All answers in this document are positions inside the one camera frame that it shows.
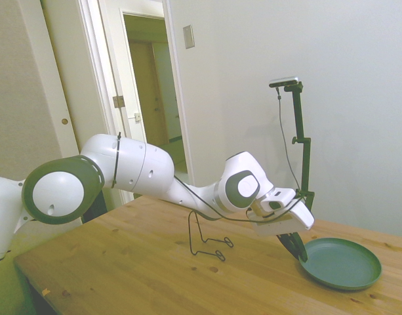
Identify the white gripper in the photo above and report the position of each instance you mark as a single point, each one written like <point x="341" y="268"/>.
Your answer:
<point x="302" y="220"/>

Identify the dark green round plate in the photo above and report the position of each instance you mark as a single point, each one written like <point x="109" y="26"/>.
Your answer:
<point x="341" y="265"/>

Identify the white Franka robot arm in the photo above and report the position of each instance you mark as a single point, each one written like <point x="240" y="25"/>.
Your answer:
<point x="138" y="167"/>

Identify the metal door hinge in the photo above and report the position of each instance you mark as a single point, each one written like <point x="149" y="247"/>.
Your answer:
<point x="118" y="101"/>

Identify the white door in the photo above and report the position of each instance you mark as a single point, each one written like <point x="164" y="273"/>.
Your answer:
<point x="82" y="82"/>

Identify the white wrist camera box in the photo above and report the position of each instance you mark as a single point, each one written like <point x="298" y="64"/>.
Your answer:
<point x="279" y="218"/>

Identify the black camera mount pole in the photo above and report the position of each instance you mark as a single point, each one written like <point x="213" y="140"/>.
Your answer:
<point x="305" y="157"/>

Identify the grey exterior camera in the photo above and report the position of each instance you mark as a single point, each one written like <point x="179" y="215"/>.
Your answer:
<point x="284" y="81"/>

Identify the white wall switch plate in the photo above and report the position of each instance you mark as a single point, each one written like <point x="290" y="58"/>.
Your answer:
<point x="188" y="37"/>

